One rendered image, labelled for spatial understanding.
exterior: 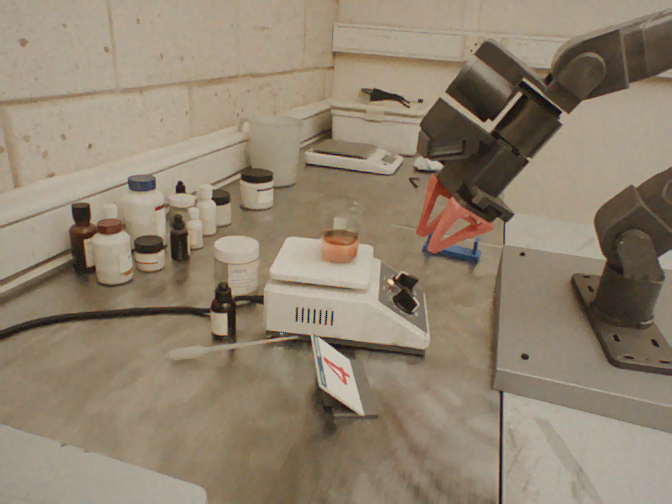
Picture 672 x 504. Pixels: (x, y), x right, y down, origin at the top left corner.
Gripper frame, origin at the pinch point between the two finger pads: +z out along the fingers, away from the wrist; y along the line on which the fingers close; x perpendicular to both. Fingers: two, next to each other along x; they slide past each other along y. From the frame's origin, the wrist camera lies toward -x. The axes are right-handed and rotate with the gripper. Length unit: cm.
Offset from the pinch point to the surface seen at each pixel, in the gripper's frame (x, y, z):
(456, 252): 21.3, -15.5, 5.5
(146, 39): -33, -55, 11
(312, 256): -10.8, -2.2, 10.0
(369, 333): -4.6, 8.1, 11.1
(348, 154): 26, -76, 16
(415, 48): 51, -126, -15
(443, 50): 58, -121, -20
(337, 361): -9.2, 12.0, 13.1
